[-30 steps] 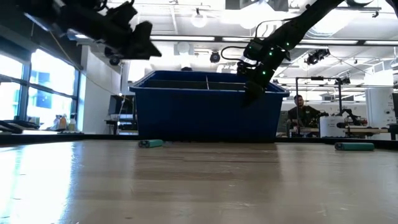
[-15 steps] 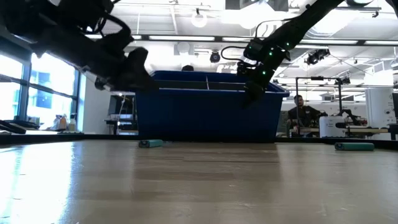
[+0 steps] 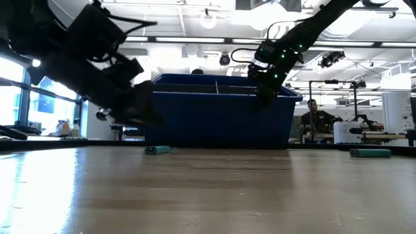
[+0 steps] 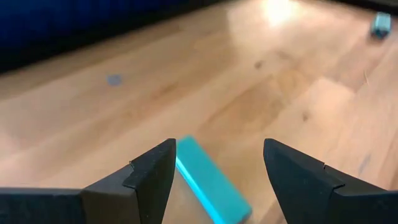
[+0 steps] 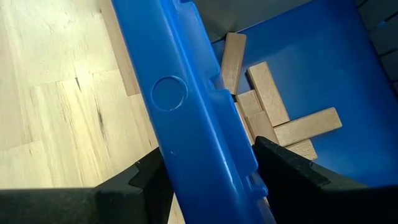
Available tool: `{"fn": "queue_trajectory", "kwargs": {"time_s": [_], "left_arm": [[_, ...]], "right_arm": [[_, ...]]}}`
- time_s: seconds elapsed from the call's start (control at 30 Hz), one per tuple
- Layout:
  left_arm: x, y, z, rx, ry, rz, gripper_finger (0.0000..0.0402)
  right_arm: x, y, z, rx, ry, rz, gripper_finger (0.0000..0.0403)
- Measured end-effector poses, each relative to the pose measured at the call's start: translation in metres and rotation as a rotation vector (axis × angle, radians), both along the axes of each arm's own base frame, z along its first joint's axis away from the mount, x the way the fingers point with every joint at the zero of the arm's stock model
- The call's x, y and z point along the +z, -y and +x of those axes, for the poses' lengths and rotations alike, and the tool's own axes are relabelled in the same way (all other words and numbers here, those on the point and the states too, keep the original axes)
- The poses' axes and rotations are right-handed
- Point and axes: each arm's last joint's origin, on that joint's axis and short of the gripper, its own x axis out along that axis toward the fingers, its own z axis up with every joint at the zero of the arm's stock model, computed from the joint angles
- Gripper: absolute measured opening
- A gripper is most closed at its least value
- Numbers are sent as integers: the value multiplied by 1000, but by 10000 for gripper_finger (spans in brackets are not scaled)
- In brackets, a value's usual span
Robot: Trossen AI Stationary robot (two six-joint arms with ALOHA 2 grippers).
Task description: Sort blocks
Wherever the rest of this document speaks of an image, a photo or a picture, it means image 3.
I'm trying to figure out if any black curved bar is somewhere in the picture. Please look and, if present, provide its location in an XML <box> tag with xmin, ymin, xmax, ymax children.
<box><xmin>0</xmin><ymin>125</ymin><xmax>42</xmax><ymax>141</ymax></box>

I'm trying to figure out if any white cabinet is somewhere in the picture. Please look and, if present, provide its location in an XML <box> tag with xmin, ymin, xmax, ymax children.
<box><xmin>381</xmin><ymin>92</ymin><xmax>416</xmax><ymax>135</ymax></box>

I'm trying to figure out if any dark overhead box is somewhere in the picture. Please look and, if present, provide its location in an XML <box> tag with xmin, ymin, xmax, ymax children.
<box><xmin>235</xmin><ymin>0</ymin><xmax>302</xmax><ymax>12</ymax></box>

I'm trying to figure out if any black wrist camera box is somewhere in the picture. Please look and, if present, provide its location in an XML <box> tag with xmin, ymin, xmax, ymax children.
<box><xmin>66</xmin><ymin>3</ymin><xmax>127</xmax><ymax>62</ymax></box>
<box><xmin>255</xmin><ymin>40</ymin><xmax>277</xmax><ymax>66</ymax></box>

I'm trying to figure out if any clear bottle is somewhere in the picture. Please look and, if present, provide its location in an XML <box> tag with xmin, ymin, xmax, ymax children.
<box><xmin>70</xmin><ymin>118</ymin><xmax>81</xmax><ymax>138</ymax></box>

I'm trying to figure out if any blue plastic bin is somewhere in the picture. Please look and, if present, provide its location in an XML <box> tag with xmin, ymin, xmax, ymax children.
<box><xmin>142</xmin><ymin>73</ymin><xmax>304</xmax><ymax>148</ymax></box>

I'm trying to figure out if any black background rig frame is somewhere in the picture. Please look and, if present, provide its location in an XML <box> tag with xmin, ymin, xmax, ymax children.
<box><xmin>307</xmin><ymin>79</ymin><xmax>367</xmax><ymax>131</ymax></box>

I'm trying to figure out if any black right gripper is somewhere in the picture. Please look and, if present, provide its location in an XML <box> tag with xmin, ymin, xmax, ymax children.
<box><xmin>248</xmin><ymin>45</ymin><xmax>305</xmax><ymax>112</ymax></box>

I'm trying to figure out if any background wooden table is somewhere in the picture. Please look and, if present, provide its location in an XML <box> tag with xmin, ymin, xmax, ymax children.
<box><xmin>313</xmin><ymin>132</ymin><xmax>416</xmax><ymax>146</ymax></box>

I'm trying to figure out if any linear ceiling light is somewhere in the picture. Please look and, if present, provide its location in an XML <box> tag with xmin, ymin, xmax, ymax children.
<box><xmin>125</xmin><ymin>34</ymin><xmax>416</xmax><ymax>49</ymax></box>

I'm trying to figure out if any globe pendant lamp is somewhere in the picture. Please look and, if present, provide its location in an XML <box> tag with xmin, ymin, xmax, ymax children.
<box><xmin>199</xmin><ymin>8</ymin><xmax>218</xmax><ymax>30</ymax></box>

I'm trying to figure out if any orange bottle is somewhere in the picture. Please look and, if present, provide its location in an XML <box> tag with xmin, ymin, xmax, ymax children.
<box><xmin>60</xmin><ymin>119</ymin><xmax>72</xmax><ymax>137</ymax></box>

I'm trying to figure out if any large window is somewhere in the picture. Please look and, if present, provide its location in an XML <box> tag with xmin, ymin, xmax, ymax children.
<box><xmin>0</xmin><ymin>57</ymin><xmax>86</xmax><ymax>139</ymax></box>

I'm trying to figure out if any white plastic container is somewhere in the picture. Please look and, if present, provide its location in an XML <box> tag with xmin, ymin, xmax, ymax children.
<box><xmin>333</xmin><ymin>120</ymin><xmax>363</xmax><ymax>144</ymax></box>

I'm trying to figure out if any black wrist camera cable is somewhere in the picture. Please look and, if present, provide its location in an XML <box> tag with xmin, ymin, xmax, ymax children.
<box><xmin>97</xmin><ymin>14</ymin><xmax>159</xmax><ymax>62</ymax></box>
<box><xmin>229</xmin><ymin>19</ymin><xmax>305</xmax><ymax>66</ymax></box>

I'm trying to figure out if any teal wooden block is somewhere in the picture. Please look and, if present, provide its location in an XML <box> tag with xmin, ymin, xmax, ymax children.
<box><xmin>144</xmin><ymin>145</ymin><xmax>172</xmax><ymax>155</ymax></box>
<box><xmin>349</xmin><ymin>148</ymin><xmax>393</xmax><ymax>159</ymax></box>

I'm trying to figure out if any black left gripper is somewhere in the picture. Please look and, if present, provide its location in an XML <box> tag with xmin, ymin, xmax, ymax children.
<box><xmin>27</xmin><ymin>51</ymin><xmax>166</xmax><ymax>127</ymax></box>

